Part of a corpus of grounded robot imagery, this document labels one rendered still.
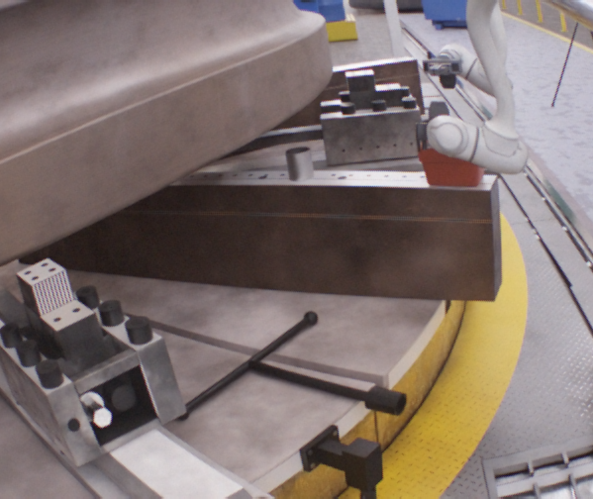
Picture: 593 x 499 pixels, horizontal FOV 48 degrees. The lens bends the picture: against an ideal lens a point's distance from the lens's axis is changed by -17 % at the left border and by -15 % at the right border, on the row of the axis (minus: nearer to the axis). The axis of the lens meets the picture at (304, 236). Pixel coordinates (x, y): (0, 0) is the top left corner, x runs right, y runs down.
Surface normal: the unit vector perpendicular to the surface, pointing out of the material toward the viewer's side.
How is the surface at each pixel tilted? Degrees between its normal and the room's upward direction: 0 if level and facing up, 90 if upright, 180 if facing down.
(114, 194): 90
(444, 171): 97
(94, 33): 90
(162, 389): 90
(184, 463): 0
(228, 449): 0
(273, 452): 0
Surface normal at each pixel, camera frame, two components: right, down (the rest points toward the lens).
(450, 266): -0.40, 0.40
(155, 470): -0.14, -0.92
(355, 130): -0.03, 0.38
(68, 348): 0.68, 0.18
